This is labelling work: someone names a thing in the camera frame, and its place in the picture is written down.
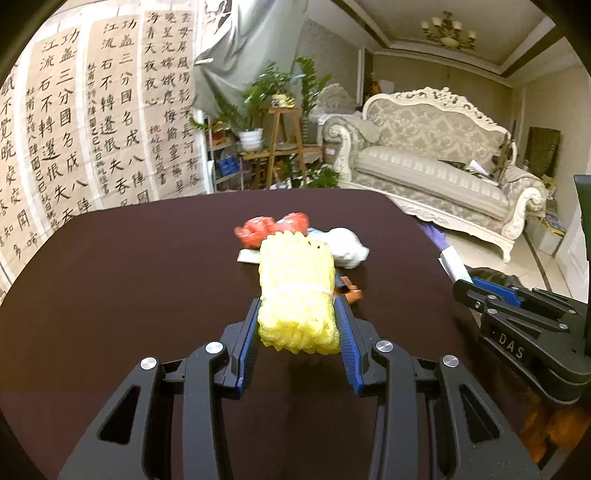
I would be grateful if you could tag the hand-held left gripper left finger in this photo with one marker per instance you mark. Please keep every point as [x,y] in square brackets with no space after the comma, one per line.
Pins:
[247,341]

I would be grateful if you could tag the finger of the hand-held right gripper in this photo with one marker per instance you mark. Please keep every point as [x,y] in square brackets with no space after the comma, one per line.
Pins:
[496,286]
[471,295]

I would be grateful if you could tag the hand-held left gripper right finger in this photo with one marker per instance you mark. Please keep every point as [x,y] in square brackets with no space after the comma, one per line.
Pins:
[348,341]

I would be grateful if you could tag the orange-brown paper wrapper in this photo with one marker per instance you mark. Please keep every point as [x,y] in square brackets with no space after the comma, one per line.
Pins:
[352,293]

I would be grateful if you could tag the yellow foam net bundle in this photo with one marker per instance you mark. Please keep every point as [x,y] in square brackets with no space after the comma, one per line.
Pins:
[295,286]

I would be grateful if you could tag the white bag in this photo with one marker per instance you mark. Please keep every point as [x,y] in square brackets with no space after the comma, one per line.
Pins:
[346,247]

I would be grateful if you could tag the red plastic bag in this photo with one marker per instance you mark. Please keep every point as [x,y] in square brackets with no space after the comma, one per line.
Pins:
[272,228]

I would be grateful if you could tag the purple cloth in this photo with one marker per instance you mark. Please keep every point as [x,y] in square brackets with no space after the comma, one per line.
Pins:
[431,235]

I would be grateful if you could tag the plastic storage box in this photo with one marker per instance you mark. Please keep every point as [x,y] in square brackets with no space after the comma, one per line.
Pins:
[551,235]

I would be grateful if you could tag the orange cloth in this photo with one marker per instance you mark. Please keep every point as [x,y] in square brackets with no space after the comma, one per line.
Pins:
[554,429]

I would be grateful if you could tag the loose papers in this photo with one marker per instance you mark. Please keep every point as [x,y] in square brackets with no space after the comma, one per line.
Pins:
[468,170]

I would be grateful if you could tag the ornate white sofa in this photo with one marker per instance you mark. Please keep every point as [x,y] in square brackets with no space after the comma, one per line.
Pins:
[425,175]

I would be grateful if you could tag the dark toy rifle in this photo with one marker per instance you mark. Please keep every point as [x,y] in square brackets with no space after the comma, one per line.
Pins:
[508,154]

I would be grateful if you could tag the brown woven board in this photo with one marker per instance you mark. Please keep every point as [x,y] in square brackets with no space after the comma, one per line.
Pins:
[544,152]

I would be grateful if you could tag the low leafy plant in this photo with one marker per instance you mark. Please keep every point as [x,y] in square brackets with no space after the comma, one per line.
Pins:
[323,177]

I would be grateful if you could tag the metal shelf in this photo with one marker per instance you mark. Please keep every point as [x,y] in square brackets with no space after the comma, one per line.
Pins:
[226,166]

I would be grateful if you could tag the plant in white pot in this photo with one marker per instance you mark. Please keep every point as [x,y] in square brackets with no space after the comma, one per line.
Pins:
[251,137]

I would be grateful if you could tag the wooden plant stand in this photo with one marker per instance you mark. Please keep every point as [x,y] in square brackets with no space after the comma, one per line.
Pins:
[286,138]

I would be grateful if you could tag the ornate armchair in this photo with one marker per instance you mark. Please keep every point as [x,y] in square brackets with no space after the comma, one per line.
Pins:
[339,104]

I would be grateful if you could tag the small plant in decorated pot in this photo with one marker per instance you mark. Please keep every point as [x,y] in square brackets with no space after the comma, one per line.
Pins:
[282,99]

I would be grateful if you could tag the tall green plant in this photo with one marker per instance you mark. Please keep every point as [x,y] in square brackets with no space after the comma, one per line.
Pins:
[310,92]

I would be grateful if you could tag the chandelier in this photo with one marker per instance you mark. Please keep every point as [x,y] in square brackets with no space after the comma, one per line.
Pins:
[450,30]

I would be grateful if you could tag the row of calligraphy sheets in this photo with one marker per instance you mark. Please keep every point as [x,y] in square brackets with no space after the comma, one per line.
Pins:
[69,138]

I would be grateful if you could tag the grey curtain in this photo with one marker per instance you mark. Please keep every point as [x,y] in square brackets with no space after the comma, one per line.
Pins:
[240,55]

